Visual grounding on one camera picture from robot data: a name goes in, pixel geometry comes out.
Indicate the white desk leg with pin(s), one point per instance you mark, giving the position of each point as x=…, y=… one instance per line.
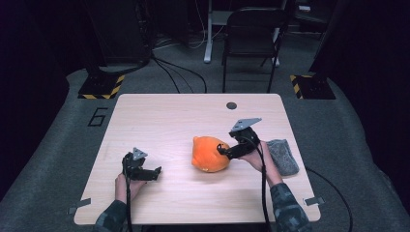
x=209, y=38

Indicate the grey cloth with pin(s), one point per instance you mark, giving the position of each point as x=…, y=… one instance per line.
x=283, y=158

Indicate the black folding chair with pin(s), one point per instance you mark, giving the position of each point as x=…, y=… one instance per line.
x=251, y=29

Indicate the person's left hand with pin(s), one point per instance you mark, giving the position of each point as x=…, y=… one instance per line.
x=127, y=188

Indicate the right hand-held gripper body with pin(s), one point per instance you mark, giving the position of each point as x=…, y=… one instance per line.
x=246, y=140

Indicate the black table grommet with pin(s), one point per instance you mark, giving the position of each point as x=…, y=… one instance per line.
x=231, y=105

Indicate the black cabinet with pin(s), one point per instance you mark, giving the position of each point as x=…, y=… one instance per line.
x=119, y=32

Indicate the grey tape strip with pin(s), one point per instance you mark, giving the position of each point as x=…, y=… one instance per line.
x=79, y=204
x=314, y=201

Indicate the orange plush toy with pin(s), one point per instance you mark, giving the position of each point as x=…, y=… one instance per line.
x=208, y=156

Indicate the person's right hand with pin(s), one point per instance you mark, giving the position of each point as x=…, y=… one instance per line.
x=257, y=161

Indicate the black striped stand base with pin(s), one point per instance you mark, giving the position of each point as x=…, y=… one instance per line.
x=100, y=87
x=314, y=87

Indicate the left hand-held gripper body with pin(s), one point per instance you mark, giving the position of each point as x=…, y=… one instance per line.
x=133, y=166

